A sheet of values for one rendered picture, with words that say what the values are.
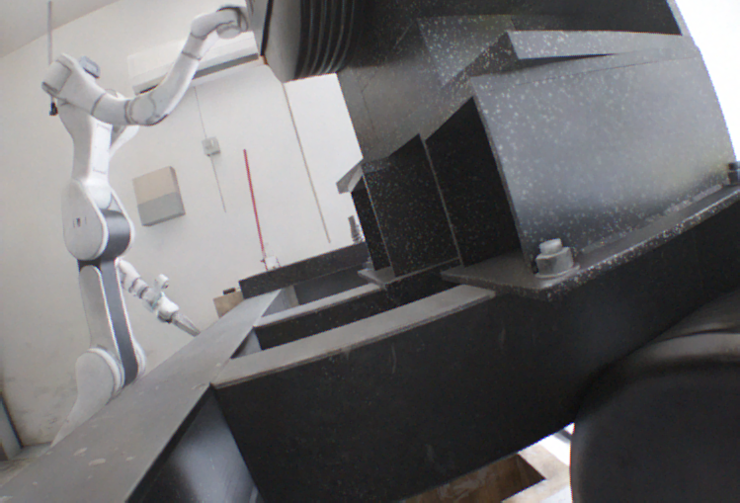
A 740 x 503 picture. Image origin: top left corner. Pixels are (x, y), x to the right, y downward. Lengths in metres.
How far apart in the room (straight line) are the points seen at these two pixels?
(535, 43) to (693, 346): 0.31
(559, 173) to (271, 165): 2.25
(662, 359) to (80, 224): 1.29
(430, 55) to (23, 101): 3.19
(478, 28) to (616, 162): 0.26
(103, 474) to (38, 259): 2.88
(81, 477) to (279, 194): 2.33
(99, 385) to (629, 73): 1.40
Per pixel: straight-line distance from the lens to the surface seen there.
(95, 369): 1.34
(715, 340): 0.31
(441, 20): 0.58
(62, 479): 0.33
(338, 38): 0.67
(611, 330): 0.55
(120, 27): 3.26
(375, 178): 0.71
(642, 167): 0.52
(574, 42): 0.49
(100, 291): 1.33
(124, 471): 0.29
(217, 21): 1.18
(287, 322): 0.75
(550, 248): 0.38
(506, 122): 0.42
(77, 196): 1.32
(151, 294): 1.53
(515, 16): 0.66
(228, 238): 2.56
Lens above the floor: 0.76
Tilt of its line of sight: 1 degrees up
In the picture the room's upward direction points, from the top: 17 degrees counter-clockwise
